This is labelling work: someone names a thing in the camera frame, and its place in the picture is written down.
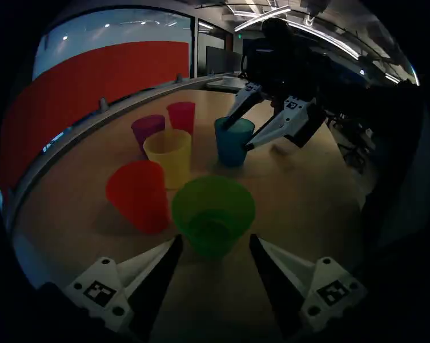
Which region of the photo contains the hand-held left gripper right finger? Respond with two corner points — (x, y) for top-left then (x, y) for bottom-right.
(249, 233), (368, 341)

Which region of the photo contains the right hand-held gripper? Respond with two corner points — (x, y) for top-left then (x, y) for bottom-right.
(223, 18), (331, 152)

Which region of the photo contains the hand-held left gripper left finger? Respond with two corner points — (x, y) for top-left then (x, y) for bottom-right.
(63, 234), (184, 342)

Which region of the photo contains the blue plastic cup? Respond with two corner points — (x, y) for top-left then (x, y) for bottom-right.
(214, 117), (255, 167)

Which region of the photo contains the crimson plastic cup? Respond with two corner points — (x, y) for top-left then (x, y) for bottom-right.
(167, 101), (196, 137)

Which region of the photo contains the red plastic cup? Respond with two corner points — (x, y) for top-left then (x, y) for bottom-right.
(106, 160), (171, 235)

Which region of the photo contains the yellow plastic cup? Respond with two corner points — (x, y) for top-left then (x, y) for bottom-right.
(143, 130), (192, 190)

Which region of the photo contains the green plastic cup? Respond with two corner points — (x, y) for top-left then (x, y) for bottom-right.
(171, 175), (256, 259)

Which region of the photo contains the purple plastic cup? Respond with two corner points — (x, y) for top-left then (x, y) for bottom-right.
(131, 115), (166, 155)

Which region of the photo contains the red desk screen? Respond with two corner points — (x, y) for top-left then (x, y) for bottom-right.
(0, 41), (237, 229)

